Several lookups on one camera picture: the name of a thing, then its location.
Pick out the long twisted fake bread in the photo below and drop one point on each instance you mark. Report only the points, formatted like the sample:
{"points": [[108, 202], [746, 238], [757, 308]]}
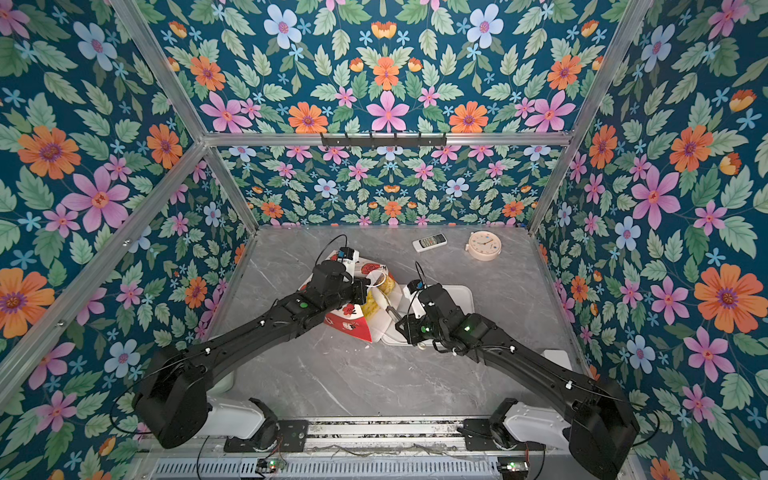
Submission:
{"points": [[381, 286]]}

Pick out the white rectangular tray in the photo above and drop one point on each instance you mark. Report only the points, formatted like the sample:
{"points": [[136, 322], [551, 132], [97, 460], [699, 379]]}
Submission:
{"points": [[461, 296]]}

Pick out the black wall hook bar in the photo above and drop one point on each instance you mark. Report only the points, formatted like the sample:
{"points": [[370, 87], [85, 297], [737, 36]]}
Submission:
{"points": [[370, 140]]}

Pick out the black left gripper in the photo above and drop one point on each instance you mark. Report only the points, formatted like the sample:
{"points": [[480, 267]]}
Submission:
{"points": [[362, 285]]}

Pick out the pink round alarm clock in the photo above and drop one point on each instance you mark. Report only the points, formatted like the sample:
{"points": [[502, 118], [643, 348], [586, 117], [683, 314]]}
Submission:
{"points": [[483, 246]]}

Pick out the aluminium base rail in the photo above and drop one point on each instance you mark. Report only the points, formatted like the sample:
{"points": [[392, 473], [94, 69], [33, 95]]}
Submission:
{"points": [[390, 435]]}

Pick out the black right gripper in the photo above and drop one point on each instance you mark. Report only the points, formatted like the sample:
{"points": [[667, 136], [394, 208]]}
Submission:
{"points": [[410, 329]]}

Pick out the white remote control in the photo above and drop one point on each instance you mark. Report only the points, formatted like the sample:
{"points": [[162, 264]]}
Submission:
{"points": [[429, 243]]}

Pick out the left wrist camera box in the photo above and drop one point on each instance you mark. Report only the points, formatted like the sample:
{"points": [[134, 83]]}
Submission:
{"points": [[347, 256]]}

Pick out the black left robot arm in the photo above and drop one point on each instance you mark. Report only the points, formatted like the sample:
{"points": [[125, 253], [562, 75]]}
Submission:
{"points": [[172, 398]]}

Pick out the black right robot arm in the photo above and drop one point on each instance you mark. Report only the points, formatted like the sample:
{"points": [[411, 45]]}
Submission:
{"points": [[568, 393]]}

